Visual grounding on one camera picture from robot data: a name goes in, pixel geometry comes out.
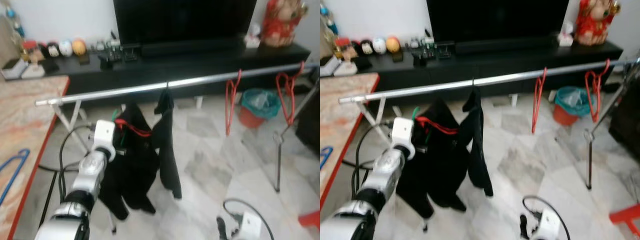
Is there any black garment red stripe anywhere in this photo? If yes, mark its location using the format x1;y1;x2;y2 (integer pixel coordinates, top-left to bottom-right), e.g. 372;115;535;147
98;102;162;221
394;97;474;220

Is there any blue plastic clothes hanger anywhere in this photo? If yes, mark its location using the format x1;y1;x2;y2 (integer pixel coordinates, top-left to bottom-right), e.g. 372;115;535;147
0;148;30;207
320;145;335;171

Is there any black polo shirt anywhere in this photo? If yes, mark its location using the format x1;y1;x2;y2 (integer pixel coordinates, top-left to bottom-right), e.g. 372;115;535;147
152;89;183;200
460;85;495;198

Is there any red plastic stool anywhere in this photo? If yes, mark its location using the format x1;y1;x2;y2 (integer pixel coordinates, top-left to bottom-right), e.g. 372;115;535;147
298;210;321;230
608;203;640;239

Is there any black remote controls holder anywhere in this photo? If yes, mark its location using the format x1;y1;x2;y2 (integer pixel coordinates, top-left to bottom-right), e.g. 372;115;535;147
412;47;437;66
97;49;124;69

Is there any small black antenna device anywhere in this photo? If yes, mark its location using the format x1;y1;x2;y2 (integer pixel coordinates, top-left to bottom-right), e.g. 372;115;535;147
122;44;140;62
436;43;455;60

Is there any silver steel clothes rack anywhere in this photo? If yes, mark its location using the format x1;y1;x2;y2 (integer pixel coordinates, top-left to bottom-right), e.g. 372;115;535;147
338;57;640;191
34;62;321;194

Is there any small white box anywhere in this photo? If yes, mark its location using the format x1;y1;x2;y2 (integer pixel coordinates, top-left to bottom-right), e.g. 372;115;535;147
22;64;47;80
336;61;359;77

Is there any red plastic waste bin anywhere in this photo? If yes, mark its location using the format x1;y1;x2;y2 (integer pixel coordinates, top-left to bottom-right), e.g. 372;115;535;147
237;105;266;130
552;103;579;126

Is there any long black tv cabinet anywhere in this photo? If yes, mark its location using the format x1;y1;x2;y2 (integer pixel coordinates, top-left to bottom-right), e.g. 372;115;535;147
0;42;312;109
320;40;625;107

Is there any black soundbar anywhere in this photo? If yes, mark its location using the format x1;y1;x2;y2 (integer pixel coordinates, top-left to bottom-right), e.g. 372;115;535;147
141;38;246;57
455;36;560;55

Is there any green plastic bin liner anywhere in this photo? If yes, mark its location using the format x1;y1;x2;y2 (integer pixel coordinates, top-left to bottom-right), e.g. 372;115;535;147
554;85;594;117
241;88;283;120

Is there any black flat television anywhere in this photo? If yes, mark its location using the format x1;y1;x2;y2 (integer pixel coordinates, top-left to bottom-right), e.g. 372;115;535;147
112;0;258;46
426;0;571;44

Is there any gold blue trophy ornament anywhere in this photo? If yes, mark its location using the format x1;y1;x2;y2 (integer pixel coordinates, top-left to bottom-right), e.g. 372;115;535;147
320;2;339;51
2;2;27;49

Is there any white tissue box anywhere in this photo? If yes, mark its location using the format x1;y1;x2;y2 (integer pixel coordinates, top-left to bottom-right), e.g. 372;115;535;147
558;21;575;48
244;23;262;50

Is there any red gold figurine statue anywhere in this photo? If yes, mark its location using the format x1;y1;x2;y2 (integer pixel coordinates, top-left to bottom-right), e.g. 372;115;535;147
260;0;309;49
574;0;622;46

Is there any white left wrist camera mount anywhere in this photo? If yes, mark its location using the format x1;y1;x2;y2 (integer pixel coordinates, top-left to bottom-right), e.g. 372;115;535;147
391;117;416;160
92;119;117;162

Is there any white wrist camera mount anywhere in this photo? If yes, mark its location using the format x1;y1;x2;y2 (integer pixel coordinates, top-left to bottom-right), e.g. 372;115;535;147
92;119;117;162
234;212;264;240
391;117;416;160
537;208;562;240

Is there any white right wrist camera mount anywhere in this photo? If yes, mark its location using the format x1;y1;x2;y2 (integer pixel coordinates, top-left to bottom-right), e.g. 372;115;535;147
537;208;562;240
234;212;264;240

